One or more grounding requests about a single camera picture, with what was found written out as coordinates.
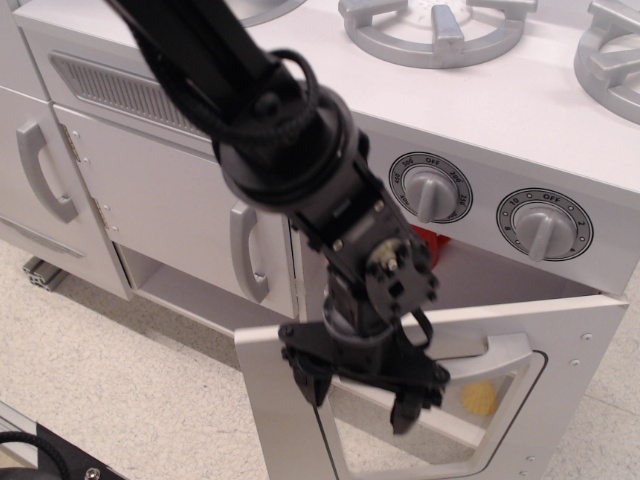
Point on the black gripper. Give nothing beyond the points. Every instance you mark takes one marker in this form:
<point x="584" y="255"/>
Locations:
<point x="389" y="362"/>

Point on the white oven door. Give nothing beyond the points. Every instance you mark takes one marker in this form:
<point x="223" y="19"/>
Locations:
<point x="518" y="372"/>

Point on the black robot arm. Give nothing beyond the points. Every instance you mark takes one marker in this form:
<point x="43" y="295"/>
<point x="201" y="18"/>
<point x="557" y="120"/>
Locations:
<point x="290" y="146"/>

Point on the yellow toy shell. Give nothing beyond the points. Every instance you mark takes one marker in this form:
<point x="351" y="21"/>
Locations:
<point x="480" y="398"/>

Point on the red plastic cup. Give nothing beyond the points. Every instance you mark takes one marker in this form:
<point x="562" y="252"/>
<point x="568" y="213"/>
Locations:
<point x="434" y="241"/>

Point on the grey middle stove knob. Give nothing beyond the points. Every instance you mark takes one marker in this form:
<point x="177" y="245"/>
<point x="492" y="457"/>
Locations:
<point x="430" y="187"/>

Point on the grey stove knob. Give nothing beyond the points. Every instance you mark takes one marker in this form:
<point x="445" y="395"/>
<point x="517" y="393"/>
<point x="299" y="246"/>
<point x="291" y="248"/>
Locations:
<point x="544" y="225"/>
<point x="430" y="187"/>

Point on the grey right stove knob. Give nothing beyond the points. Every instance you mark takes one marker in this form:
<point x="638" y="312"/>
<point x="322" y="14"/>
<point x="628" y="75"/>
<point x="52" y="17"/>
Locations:
<point x="544" y="225"/>

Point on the white cabinet door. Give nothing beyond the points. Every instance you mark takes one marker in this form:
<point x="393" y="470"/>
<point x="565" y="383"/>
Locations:
<point x="167" y="212"/>

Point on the white toy kitchen stove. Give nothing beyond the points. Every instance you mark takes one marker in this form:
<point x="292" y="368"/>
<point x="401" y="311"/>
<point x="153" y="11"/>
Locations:
<point x="519" y="121"/>

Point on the white left fridge door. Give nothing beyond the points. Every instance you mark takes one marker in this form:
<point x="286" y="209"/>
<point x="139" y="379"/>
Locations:
<point x="80" y="247"/>

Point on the grey centre burner grate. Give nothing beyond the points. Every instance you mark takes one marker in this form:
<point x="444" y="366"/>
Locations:
<point x="436" y="34"/>

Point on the grey vent grille panel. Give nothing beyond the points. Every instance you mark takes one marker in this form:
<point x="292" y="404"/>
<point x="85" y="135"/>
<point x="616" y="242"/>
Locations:
<point x="120" y="91"/>

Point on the grey right burner grate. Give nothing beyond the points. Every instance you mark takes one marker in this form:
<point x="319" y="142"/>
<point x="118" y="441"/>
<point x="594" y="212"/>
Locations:
<point x="603" y="74"/>

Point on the grey cabinet door handle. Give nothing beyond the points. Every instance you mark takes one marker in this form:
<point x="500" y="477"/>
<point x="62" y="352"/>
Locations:
<point x="242" y="220"/>

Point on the aluminium frame rail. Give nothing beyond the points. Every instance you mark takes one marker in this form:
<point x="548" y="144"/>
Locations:
<point x="44" y="275"/>

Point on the grey fridge door handle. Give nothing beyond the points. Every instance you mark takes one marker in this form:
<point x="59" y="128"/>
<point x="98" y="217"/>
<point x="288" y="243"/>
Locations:
<point x="30" y="142"/>

